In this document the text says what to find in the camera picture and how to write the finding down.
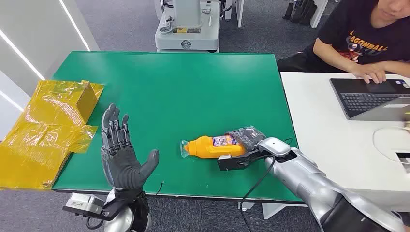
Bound black and white card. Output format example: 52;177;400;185
395;151;410;174

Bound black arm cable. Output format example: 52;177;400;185
84;216;106;231
239;156;277;232

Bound orange plastic bottle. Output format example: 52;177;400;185
180;134;247;160

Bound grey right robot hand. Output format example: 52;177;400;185
225;126;267;153

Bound white table frame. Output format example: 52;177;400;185
237;201;308;220

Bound white desk cable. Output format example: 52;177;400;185
372;125;410;163

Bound white furniture leg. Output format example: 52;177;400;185
224;0;245;28

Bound large black floor object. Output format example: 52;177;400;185
290;0;318;26

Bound dark grey laptop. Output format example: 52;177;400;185
329;78;410;123

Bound person's right hand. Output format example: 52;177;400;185
350;62;387;85

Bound yellow film wrapped cardboard box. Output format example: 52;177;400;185
0;79;105;191

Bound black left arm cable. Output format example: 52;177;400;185
84;216;106;231

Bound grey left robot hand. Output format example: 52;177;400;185
101;103;160;191

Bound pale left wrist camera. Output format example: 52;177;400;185
62;192;106;221

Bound white furniture panel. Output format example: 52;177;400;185
309;0;330;28

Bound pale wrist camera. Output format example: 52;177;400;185
62;192;106;221
217;153;266;172

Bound person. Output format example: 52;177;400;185
277;0;410;85

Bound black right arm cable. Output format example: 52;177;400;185
239;156;277;232

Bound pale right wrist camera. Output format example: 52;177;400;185
217;153;266;172

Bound small black floor object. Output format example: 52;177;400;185
282;1;294;21

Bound white wall light strip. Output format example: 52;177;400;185
0;89;25;112
0;29;46;81
59;0;91;52

